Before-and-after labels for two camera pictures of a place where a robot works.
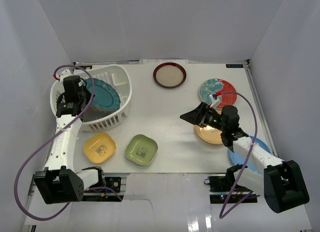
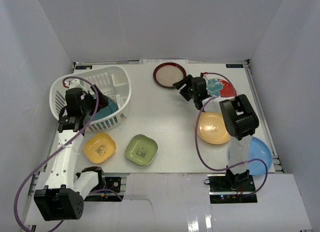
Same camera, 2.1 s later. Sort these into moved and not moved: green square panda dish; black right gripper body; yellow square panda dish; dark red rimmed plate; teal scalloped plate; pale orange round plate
Moved: teal scalloped plate; black right gripper body
Not moved: pale orange round plate; green square panda dish; dark red rimmed plate; yellow square panda dish
